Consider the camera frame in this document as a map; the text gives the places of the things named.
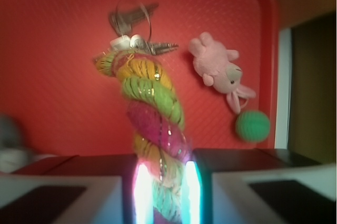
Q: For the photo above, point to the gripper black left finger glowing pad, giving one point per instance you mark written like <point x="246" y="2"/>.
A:
<point x="77" y="189"/>

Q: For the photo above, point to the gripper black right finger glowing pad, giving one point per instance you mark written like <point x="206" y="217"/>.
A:
<point x="258" y="186"/>

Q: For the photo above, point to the green knitted ball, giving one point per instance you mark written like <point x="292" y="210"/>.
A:
<point x="253" y="126"/>

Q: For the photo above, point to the silver key white head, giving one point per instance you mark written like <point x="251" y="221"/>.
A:
<point x="120" y="43"/>

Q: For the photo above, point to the silver metal key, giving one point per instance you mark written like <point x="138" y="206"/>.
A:
<point x="139" y="44"/>

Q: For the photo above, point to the dark metal key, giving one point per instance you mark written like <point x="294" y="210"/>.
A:
<point x="123" y="22"/>

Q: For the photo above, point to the red plastic tray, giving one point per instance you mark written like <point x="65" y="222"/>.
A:
<point x="65" y="107"/>

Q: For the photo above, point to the grey plush bunny keychain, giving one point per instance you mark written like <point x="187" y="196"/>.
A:
<point x="14" y="154"/>

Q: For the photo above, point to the pink plush bunny keychain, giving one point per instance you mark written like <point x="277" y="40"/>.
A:
<point x="213" y="62"/>

